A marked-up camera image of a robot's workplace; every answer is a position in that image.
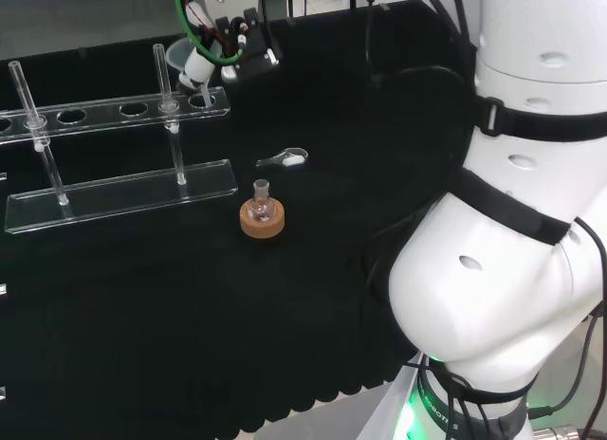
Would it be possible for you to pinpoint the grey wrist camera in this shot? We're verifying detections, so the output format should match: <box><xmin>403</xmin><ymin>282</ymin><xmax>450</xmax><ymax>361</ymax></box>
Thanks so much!
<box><xmin>215</xmin><ymin>7</ymin><xmax>283</xmax><ymax>83</ymax></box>

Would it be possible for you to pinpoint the clear plastic funnel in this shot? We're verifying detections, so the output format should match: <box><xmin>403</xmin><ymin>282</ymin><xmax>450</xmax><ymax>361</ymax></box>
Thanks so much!
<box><xmin>165</xmin><ymin>37</ymin><xmax>213</xmax><ymax>107</ymax></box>

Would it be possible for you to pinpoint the black bench cloth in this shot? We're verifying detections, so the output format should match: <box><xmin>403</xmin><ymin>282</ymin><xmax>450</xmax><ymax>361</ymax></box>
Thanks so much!
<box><xmin>0</xmin><ymin>0</ymin><xmax>478</xmax><ymax>440</ymax></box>

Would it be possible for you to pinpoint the small glass round-bottom flask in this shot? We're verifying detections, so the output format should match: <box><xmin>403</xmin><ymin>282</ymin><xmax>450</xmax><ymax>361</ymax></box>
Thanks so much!
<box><xmin>249</xmin><ymin>178</ymin><xmax>279</xmax><ymax>224</ymax></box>

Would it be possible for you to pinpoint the black cable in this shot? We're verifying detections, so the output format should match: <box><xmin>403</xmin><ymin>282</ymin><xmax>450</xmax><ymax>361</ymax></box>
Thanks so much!
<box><xmin>363</xmin><ymin>0</ymin><xmax>475</xmax><ymax>251</ymax></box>
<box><xmin>525</xmin><ymin>215</ymin><xmax>607</xmax><ymax>440</ymax></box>

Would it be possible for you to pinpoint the cork ring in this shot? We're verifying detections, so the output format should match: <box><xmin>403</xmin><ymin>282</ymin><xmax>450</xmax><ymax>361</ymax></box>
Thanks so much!
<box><xmin>239</xmin><ymin>198</ymin><xmax>287</xmax><ymax>241</ymax></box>

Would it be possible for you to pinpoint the clear acrylic funnel stand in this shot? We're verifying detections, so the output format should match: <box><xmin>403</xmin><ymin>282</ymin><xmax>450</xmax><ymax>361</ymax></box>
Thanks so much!
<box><xmin>0</xmin><ymin>43</ymin><xmax>239</xmax><ymax>236</ymax></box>

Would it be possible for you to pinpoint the green cable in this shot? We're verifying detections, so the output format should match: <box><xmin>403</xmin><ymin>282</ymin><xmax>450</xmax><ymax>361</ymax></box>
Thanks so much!
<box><xmin>174</xmin><ymin>0</ymin><xmax>331</xmax><ymax>64</ymax></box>

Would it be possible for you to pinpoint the clear glass weighing funnel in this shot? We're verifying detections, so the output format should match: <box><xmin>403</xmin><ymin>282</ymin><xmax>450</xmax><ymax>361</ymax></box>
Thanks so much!
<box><xmin>255</xmin><ymin>146</ymin><xmax>309</xmax><ymax>169</ymax></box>

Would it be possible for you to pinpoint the pale white board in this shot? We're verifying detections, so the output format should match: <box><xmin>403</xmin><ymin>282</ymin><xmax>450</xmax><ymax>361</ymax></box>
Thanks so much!
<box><xmin>364</xmin><ymin>351</ymin><xmax>428</xmax><ymax>440</ymax></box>

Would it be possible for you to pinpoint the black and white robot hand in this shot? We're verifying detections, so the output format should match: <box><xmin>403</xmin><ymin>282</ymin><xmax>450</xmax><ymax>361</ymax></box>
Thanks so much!
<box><xmin>176</xmin><ymin>0</ymin><xmax>260</xmax><ymax>95</ymax></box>

